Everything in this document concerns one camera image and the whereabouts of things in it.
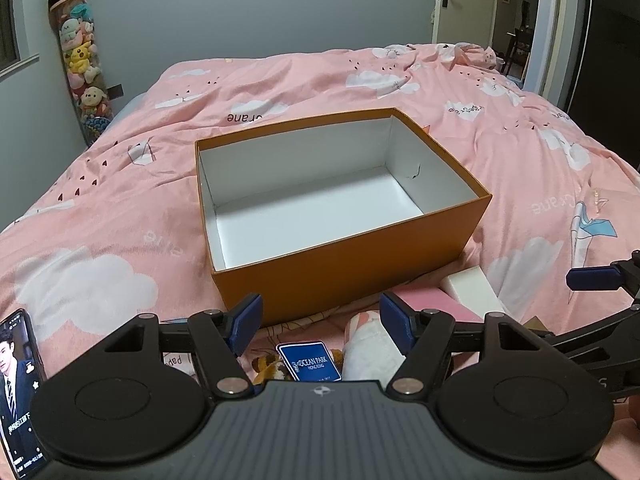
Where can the pink zip pouch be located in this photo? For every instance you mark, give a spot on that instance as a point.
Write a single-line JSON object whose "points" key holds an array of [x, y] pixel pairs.
{"points": [[435, 299]]}

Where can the pink striped white plush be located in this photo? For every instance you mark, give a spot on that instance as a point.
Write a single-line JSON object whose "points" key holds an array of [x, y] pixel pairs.
{"points": [[369, 352]]}

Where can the orange cardboard storage box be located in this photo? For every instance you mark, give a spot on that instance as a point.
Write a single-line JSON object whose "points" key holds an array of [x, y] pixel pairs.
{"points": [[317, 212]]}

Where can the white bedroom door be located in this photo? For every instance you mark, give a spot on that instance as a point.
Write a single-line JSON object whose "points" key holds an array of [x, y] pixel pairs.
{"points": [[469, 21]]}

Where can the dark dining chair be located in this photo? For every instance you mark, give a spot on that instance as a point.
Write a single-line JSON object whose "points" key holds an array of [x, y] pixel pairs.
{"points": [[520, 39]]}

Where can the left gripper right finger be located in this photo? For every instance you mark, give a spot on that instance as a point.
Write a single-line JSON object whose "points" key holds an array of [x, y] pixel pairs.
{"points": [[423, 338]]}

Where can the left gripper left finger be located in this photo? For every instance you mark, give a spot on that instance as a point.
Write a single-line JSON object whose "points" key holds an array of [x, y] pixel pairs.
{"points": [[218, 340]]}

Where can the pink cloud print duvet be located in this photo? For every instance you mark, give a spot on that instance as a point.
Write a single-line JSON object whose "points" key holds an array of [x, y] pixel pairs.
{"points": [[111, 262]]}

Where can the white glasses case box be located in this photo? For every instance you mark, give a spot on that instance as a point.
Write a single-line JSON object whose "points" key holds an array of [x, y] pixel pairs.
{"points": [[471, 289]]}

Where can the black wall socket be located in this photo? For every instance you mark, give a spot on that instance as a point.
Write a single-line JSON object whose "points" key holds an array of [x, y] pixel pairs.
{"points": [[115, 92]]}

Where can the blue Ocean Park tag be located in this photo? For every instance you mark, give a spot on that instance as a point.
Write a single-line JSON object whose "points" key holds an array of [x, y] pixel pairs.
{"points": [[309, 362]]}

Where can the Donald Duck plush toy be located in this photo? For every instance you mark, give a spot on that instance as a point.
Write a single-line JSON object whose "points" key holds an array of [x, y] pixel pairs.
{"points": [[270, 367]]}

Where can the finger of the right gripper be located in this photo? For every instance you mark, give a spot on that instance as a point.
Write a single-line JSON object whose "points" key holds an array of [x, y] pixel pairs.
{"points": [[618, 274]]}

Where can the smartphone with photo case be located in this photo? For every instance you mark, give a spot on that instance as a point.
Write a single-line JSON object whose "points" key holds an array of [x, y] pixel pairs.
{"points": [[22, 374]]}

